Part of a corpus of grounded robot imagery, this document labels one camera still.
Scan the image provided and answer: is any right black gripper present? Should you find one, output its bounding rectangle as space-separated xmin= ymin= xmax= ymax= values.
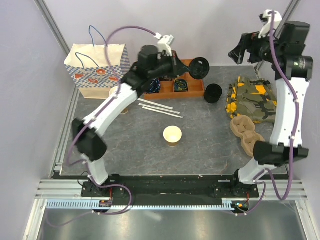
xmin=228 ymin=28 xmax=285 ymax=65

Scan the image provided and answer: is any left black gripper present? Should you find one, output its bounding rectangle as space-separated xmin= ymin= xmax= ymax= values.
xmin=149 ymin=51 xmax=191 ymax=81

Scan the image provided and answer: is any black coffee cup lid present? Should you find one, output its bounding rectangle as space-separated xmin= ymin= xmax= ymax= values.
xmin=189 ymin=57 xmax=210 ymax=80

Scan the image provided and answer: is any single paper coffee cup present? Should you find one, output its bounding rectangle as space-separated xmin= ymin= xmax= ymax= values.
xmin=163 ymin=125 xmax=183 ymax=147

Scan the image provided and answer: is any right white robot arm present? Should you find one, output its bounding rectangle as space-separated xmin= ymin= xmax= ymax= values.
xmin=228 ymin=21 xmax=314 ymax=197

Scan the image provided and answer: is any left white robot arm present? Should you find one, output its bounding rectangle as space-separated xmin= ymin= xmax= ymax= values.
xmin=72 ymin=45 xmax=190 ymax=197

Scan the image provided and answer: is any checkered paper takeout bag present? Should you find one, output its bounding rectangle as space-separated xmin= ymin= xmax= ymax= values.
xmin=64 ymin=40 xmax=131 ymax=99

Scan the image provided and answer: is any green yellow rolled tie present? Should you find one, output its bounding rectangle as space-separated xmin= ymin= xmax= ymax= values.
xmin=173 ymin=78 xmax=189 ymax=92

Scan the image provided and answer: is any orange wooden compartment tray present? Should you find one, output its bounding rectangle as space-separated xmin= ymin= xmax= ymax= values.
xmin=144 ymin=59 xmax=205 ymax=100

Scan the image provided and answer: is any blue striped rolled tie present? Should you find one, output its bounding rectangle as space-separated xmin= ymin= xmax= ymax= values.
xmin=145 ymin=78 xmax=161 ymax=94

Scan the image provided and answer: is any stack of black lids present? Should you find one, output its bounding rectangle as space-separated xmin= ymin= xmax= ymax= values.
xmin=203 ymin=83 xmax=223 ymax=104

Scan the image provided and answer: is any wrapped paper straw upper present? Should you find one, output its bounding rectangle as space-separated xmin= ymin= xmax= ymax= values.
xmin=137 ymin=98 xmax=174 ymax=110

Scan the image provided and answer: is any wrapped paper straw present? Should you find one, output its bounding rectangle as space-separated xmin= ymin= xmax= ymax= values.
xmin=137 ymin=98 xmax=174 ymax=110
xmin=142 ymin=106 xmax=184 ymax=119
xmin=138 ymin=103 xmax=180 ymax=115

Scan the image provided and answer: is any wrapped paper straw lower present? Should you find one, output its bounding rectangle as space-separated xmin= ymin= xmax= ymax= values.
xmin=142 ymin=106 xmax=184 ymax=119

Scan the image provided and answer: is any camouflage fabric bag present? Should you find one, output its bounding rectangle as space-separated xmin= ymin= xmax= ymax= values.
xmin=225 ymin=76 xmax=277 ymax=123

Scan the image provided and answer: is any wrapped paper straw middle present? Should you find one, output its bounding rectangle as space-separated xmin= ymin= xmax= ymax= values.
xmin=138 ymin=103 xmax=180 ymax=115

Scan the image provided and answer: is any stack of paper cups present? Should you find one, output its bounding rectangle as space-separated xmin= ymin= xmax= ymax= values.
xmin=109 ymin=86 xmax=129 ymax=115

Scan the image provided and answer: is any brown pulp cup carrier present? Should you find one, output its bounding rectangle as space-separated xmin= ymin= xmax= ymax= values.
xmin=230 ymin=115 xmax=265 ymax=157

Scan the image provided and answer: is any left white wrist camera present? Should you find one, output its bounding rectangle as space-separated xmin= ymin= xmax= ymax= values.
xmin=154 ymin=32 xmax=174 ymax=57

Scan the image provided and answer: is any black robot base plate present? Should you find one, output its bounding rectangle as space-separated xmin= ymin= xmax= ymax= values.
xmin=81 ymin=174 xmax=260 ymax=199

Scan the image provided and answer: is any grey slotted cable duct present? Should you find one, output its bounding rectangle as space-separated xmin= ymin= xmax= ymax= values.
xmin=46 ymin=199 xmax=236 ymax=211

